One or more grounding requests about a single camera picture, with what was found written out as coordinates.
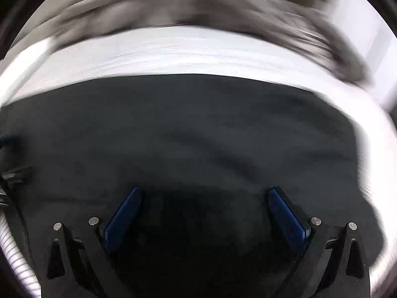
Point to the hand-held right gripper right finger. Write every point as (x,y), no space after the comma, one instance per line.
(287,220)

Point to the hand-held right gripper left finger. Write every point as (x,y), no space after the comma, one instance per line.
(122,223)

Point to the grey blanket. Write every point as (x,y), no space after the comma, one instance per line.
(217,9)

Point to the bed with white mesh cover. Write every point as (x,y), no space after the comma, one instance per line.
(198,52)

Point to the black pants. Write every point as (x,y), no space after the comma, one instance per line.
(198,130)

